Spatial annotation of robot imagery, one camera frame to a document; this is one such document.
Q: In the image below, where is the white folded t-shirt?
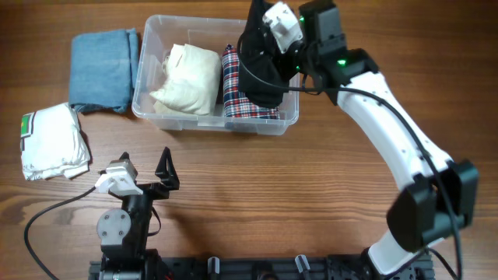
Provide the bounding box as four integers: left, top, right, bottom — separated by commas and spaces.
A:
20, 103, 90, 180

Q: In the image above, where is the red blue plaid cloth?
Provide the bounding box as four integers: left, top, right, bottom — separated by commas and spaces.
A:
221, 44, 279, 119

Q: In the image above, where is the blue denim folded cloth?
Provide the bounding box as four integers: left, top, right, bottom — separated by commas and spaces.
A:
68, 28, 139, 114

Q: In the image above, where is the cream cloth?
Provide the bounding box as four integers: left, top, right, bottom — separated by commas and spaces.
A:
150, 44, 222, 116

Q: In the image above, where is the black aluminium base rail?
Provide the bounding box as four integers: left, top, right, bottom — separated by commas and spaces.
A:
88, 254, 435, 280

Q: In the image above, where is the clear plastic storage container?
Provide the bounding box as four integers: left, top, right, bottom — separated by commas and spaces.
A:
132, 15, 300, 135

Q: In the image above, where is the black cloth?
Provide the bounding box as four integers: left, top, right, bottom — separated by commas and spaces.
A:
239, 0, 289, 109

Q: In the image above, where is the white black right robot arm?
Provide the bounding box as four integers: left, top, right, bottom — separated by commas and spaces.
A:
261, 1, 479, 279

